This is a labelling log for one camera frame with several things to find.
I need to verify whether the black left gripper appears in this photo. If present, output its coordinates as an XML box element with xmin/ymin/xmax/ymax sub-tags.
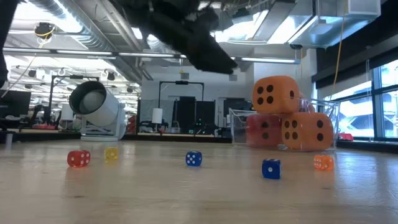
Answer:
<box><xmin>136</xmin><ymin>6</ymin><xmax>239</xmax><ymax>75</ymax></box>

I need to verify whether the large red foam die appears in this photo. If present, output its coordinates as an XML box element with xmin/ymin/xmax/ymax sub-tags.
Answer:
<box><xmin>246</xmin><ymin>113</ymin><xmax>285</xmax><ymax>148</ymax></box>

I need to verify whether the small blue die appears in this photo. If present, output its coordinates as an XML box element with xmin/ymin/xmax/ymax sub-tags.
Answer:
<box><xmin>261</xmin><ymin>158</ymin><xmax>282</xmax><ymax>180</ymax></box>
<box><xmin>185</xmin><ymin>151</ymin><xmax>203</xmax><ymax>167</ymax></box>

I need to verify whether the small yellow die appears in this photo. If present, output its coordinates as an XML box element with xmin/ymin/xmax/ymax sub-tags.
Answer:
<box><xmin>104</xmin><ymin>147</ymin><xmax>119</xmax><ymax>161</ymax></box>

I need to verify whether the small orange die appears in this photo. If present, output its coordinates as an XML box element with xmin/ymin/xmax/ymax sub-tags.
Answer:
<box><xmin>313</xmin><ymin>154</ymin><xmax>335</xmax><ymax>171</ymax></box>

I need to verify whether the small red die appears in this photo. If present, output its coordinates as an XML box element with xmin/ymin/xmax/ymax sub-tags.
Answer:
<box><xmin>67</xmin><ymin>149</ymin><xmax>91</xmax><ymax>168</ymax></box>

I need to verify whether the black gantry stand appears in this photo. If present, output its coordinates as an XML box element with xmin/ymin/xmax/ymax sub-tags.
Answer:
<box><xmin>157</xmin><ymin>80</ymin><xmax>205</xmax><ymax>134</ymax></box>

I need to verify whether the black monitor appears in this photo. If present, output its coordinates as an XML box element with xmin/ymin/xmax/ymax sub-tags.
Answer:
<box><xmin>223</xmin><ymin>98</ymin><xmax>252</xmax><ymax>110</ymax></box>
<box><xmin>0</xmin><ymin>90</ymin><xmax>32</xmax><ymax>119</ymax></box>

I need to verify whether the long ceiling light bar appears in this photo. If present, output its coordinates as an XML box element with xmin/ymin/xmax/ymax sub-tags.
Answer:
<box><xmin>4</xmin><ymin>47</ymin><xmax>302</xmax><ymax>65</ymax></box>

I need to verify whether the black panel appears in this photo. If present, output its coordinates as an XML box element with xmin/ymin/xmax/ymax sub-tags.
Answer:
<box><xmin>196</xmin><ymin>101</ymin><xmax>216</xmax><ymax>135</ymax></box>
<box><xmin>175</xmin><ymin>96</ymin><xmax>197</xmax><ymax>134</ymax></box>

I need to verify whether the clear plastic container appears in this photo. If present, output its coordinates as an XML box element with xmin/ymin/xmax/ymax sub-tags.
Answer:
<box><xmin>229</xmin><ymin>98</ymin><xmax>340</xmax><ymax>152</ymax></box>

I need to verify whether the white cylinder lamp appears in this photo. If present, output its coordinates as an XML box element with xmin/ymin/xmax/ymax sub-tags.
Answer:
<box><xmin>151</xmin><ymin>108</ymin><xmax>164</xmax><ymax>124</ymax></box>

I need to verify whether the white cylindrical projector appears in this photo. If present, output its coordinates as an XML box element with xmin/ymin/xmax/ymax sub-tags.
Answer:
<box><xmin>68</xmin><ymin>80</ymin><xmax>127</xmax><ymax>142</ymax></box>

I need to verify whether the round black ceiling device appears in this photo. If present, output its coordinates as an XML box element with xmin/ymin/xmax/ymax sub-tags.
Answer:
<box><xmin>34</xmin><ymin>21</ymin><xmax>57</xmax><ymax>40</ymax></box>

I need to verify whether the rectangular metal ceiling duct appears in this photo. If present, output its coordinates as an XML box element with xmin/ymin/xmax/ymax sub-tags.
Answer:
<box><xmin>287</xmin><ymin>0</ymin><xmax>382</xmax><ymax>50</ymax></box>

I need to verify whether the yellow hanging cable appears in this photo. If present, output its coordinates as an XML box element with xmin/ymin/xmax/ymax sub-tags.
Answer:
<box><xmin>331</xmin><ymin>0</ymin><xmax>348</xmax><ymax>93</ymax></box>

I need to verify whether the silver metal post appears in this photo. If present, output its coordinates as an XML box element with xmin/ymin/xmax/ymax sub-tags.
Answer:
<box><xmin>4</xmin><ymin>130</ymin><xmax>15</xmax><ymax>150</ymax></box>

